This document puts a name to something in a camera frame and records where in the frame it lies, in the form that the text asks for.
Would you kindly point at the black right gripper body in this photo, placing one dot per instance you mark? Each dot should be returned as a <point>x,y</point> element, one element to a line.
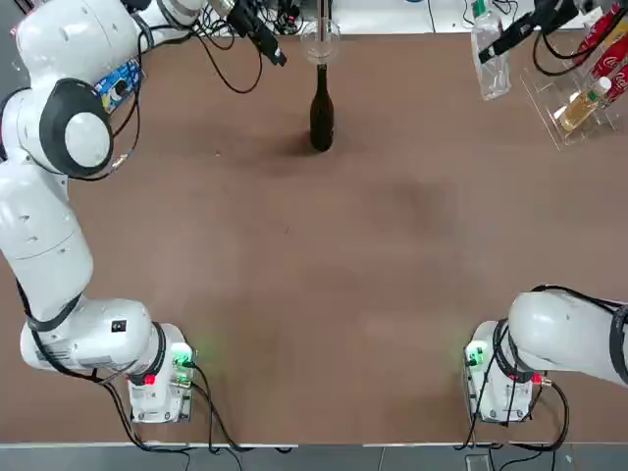
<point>549,15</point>

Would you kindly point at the red cola bottle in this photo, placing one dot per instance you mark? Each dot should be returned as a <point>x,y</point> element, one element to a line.
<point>611,61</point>
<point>622,83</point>
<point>596,32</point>

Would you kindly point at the dark brown glass bottle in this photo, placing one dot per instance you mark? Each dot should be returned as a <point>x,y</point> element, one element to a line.
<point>322,122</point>

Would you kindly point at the clear plastic drink bottle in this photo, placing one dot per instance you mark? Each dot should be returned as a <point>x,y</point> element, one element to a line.
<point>495,83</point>

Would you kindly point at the aluminium camera post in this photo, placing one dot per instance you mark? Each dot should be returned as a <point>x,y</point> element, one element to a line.
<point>324,12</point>

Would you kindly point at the clear acrylic bottle shelf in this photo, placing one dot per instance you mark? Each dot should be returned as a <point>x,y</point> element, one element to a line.
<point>539,105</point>

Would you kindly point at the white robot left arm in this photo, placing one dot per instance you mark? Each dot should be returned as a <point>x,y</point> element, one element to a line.
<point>49,245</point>

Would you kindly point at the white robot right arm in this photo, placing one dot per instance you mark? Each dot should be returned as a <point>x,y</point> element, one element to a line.
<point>554,333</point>

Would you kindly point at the yellow drink bottle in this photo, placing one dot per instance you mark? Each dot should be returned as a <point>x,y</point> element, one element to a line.
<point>576,113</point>

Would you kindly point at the blue biscuit packet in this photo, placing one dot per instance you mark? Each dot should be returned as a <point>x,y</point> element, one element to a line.
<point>120,81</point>

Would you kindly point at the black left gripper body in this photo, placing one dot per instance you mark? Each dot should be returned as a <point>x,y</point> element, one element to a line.
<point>247,19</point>

